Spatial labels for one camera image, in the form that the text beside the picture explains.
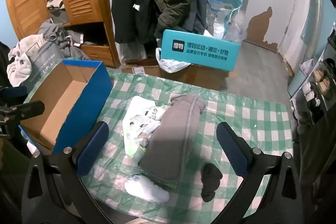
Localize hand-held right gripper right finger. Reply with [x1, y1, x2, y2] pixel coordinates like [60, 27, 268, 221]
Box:
[216, 122, 303, 224]

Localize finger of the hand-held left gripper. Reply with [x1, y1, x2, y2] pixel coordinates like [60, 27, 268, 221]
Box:
[0, 101, 46, 123]
[0, 86, 28, 105]

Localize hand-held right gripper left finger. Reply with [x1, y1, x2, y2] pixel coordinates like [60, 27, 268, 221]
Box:
[21, 121, 110, 224]

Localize blue cardboard box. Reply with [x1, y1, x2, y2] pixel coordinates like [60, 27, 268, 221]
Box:
[18, 59, 113, 156]

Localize white printed cloth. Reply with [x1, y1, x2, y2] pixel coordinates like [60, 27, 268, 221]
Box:
[123, 96, 172, 162]

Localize grey sweatpants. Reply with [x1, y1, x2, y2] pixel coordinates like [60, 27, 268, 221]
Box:
[139, 94, 207, 183]

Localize green checked plastic tablecloth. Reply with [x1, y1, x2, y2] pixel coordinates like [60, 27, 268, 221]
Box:
[80, 69, 294, 222]

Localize dark grey sock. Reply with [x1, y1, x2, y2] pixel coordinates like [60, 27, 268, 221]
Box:
[201, 163, 223, 202]

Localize grey printed tote bag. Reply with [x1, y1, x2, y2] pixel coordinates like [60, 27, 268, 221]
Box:
[26, 41, 63, 91]

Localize pale blue fluffy sock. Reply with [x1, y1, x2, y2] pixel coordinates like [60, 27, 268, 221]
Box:
[125, 174, 170, 203]

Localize pile of grey clothes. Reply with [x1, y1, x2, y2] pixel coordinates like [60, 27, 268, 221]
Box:
[37, 0, 91, 61]

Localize brown cardboard box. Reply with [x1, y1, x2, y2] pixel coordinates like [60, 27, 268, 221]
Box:
[121, 58, 237, 91]

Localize teal cardboard box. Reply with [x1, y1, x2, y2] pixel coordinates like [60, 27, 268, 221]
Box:
[160, 29, 241, 72]

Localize shoe rack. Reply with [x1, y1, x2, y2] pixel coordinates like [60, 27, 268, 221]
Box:
[287, 29, 336, 136]

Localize white plastic bag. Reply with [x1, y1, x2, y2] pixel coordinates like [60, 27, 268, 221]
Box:
[155, 47, 192, 74]

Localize brown shoes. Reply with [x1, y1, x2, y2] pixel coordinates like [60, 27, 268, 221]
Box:
[313, 69, 333, 99]

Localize clear plastic bag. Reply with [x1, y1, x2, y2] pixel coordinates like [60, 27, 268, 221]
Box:
[207, 0, 249, 42]

